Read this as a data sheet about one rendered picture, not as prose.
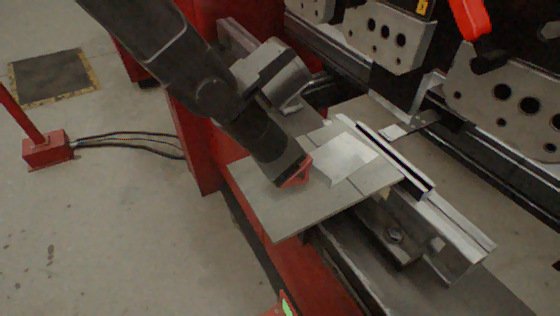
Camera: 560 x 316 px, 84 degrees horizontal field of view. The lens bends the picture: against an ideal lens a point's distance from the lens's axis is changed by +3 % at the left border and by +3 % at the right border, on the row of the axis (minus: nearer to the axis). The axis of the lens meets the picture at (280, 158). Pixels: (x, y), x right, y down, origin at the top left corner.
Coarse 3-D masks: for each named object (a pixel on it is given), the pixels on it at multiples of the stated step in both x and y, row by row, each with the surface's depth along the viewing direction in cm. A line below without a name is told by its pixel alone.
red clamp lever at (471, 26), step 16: (448, 0) 30; (464, 0) 29; (480, 0) 29; (464, 16) 29; (480, 16) 29; (464, 32) 30; (480, 32) 29; (480, 48) 29; (480, 64) 29; (496, 64) 29
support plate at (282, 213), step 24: (312, 144) 59; (240, 168) 54; (360, 168) 54; (384, 168) 54; (264, 192) 51; (288, 192) 51; (312, 192) 51; (336, 192) 51; (264, 216) 47; (288, 216) 47; (312, 216) 47
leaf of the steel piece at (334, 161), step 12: (324, 144) 59; (336, 144) 59; (348, 144) 59; (312, 156) 56; (324, 156) 56; (336, 156) 56; (348, 156) 56; (360, 156) 56; (312, 168) 52; (324, 168) 54; (336, 168) 54; (348, 168) 54; (324, 180) 51; (336, 180) 52
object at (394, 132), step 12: (432, 96) 66; (420, 108) 69; (432, 108) 66; (444, 108) 63; (420, 120) 63; (432, 120) 63; (444, 120) 64; (456, 120) 62; (468, 120) 61; (384, 132) 61; (396, 132) 61; (408, 132) 61; (456, 132) 63
